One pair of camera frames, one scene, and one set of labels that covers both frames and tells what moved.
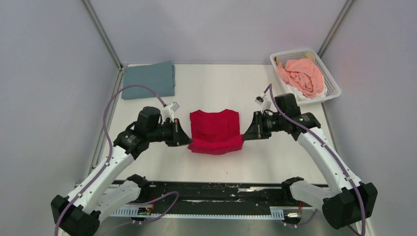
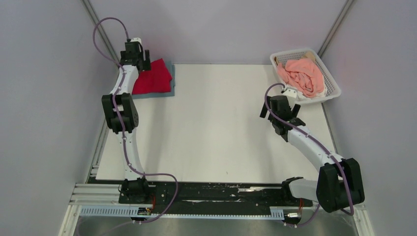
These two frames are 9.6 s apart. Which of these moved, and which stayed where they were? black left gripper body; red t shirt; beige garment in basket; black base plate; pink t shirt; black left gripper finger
Moved: red t shirt; black left gripper finger; black left gripper body
Stayed: pink t shirt; beige garment in basket; black base plate
